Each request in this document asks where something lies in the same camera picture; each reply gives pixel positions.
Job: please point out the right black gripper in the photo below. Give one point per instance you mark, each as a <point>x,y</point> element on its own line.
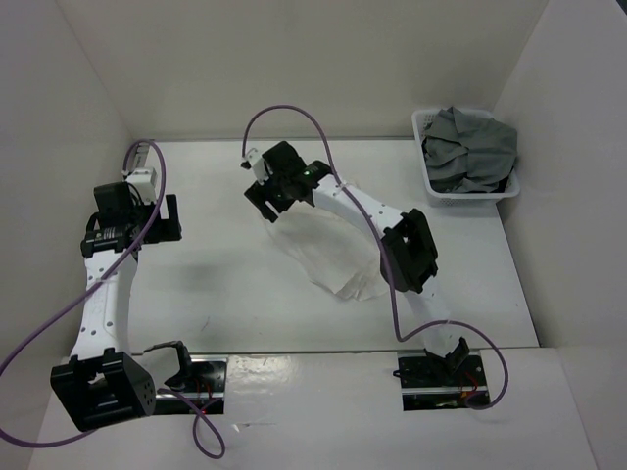
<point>259,195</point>

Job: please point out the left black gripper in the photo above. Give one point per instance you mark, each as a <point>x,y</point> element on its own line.
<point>166,229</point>

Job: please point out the white pleated skirt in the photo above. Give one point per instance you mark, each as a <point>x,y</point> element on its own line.
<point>334,255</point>

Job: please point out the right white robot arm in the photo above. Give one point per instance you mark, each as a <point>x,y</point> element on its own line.
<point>408,254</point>

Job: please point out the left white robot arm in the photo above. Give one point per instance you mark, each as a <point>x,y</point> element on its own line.
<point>102,385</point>

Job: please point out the white plastic basket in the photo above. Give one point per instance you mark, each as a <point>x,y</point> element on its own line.
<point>422,118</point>

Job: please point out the grey skirt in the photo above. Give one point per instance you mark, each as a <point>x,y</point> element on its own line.
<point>468,154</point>

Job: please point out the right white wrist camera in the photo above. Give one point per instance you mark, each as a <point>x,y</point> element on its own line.
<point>253,161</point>

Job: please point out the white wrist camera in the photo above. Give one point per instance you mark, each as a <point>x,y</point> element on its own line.
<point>143,182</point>
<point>253,161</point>

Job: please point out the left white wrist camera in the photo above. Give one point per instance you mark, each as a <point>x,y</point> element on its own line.
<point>143,182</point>

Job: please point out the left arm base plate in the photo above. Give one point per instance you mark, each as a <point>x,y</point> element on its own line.
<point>204,386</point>

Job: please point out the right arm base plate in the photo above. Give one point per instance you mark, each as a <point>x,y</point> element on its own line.
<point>422,388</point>

